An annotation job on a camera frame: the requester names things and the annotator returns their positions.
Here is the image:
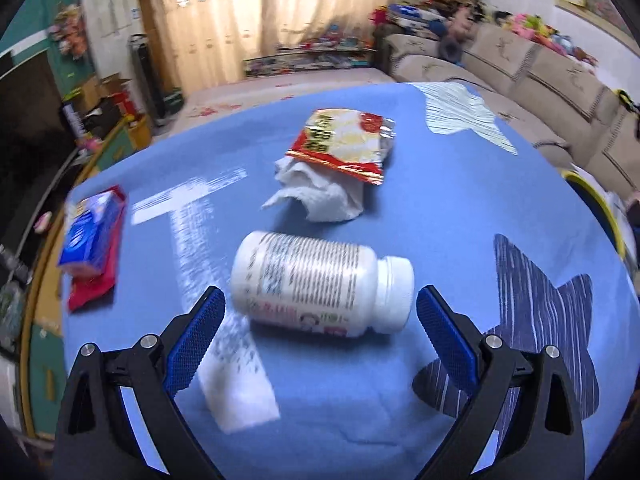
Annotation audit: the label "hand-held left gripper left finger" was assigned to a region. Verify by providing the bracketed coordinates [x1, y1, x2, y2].
[54, 285, 227, 480]

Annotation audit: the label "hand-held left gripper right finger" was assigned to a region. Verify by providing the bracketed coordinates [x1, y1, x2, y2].
[416, 284, 586, 480]

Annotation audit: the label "white pill bottle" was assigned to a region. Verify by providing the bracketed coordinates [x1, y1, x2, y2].
[230, 230, 416, 338]

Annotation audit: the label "yellow rimmed trash bin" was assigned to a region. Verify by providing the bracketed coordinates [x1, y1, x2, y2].
[560, 167, 628, 261]

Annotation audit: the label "blue printed tablecloth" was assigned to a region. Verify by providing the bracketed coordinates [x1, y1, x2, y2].
[60, 81, 640, 480]

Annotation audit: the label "red packet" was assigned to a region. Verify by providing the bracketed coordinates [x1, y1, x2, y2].
[67, 185, 128, 313]

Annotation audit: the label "blue tissue pack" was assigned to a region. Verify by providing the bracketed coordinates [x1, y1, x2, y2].
[57, 192, 118, 276]

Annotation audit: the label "yellow and green tv cabinet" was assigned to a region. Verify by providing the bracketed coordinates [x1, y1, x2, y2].
[20, 115, 153, 441]

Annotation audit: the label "crumpled white tissue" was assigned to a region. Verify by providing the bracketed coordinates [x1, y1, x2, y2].
[261, 157, 363, 223]

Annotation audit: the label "red snack wrapper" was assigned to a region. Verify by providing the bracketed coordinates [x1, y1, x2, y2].
[285, 108, 398, 186]

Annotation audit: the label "floral cream carpet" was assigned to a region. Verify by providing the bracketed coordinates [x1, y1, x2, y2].
[177, 67, 396, 116]

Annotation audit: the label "black television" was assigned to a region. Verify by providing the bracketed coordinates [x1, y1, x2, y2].
[0, 52, 76, 246]

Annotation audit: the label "black tower fan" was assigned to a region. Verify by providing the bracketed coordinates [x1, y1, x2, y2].
[129, 34, 168, 128]

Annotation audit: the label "open cardboard boxes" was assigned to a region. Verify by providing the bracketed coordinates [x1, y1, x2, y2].
[65, 75, 136, 111]

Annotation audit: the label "beige sofa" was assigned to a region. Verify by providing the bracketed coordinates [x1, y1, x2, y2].
[377, 25, 640, 201]

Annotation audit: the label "black and yellow plush toy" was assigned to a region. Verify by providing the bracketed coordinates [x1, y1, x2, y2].
[615, 89, 640, 136]

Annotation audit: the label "low glass table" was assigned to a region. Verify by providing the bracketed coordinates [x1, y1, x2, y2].
[243, 42, 376, 78]

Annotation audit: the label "row of plush toys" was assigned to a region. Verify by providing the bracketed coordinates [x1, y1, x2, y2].
[495, 10, 598, 66]

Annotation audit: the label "white standing air conditioner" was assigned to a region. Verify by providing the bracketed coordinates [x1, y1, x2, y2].
[80, 0, 151, 106]

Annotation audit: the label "cream embroidered curtain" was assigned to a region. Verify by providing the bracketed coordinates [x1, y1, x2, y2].
[137, 0, 391, 81]

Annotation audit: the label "hanging flower decoration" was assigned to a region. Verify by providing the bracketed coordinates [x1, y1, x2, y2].
[50, 5, 96, 61]

